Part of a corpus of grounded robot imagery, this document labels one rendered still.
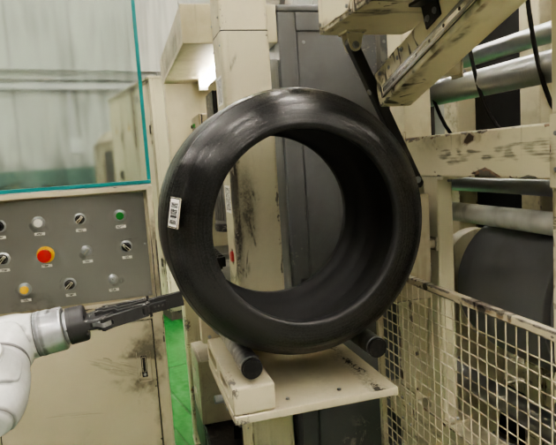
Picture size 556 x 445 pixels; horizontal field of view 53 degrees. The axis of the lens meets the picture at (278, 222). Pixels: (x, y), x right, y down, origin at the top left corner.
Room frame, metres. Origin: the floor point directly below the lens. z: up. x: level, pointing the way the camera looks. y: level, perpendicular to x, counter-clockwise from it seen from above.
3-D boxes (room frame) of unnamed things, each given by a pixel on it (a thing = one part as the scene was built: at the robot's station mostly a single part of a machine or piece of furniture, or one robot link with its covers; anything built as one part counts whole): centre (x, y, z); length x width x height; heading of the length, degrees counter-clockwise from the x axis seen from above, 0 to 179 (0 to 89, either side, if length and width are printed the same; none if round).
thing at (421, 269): (1.61, -0.33, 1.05); 0.20 x 0.15 x 0.30; 15
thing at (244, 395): (1.26, 0.12, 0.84); 0.36 x 0.09 x 0.06; 15
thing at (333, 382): (1.30, -0.02, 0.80); 0.37 x 0.36 x 0.02; 105
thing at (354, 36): (1.50, -0.23, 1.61); 0.06 x 0.06 x 0.05; 15
